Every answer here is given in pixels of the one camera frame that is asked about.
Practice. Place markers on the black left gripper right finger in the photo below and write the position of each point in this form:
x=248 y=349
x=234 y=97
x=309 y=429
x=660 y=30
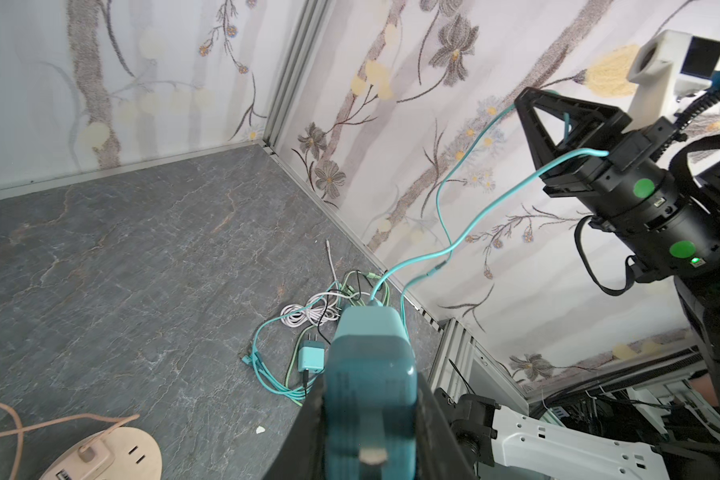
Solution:
x=438 y=454

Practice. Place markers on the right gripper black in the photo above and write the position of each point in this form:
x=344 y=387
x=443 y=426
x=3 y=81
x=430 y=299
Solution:
x=588 y=157

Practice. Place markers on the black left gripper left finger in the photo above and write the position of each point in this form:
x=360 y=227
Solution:
x=302 y=453

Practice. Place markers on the pink charger plug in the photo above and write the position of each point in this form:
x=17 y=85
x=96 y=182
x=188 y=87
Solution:
x=80 y=463

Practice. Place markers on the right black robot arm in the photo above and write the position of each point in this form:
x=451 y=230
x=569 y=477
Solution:
x=694 y=265

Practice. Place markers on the small teal charger plug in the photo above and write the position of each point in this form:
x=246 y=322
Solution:
x=311 y=356

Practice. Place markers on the round pink power socket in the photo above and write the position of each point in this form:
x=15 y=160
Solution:
x=126 y=453

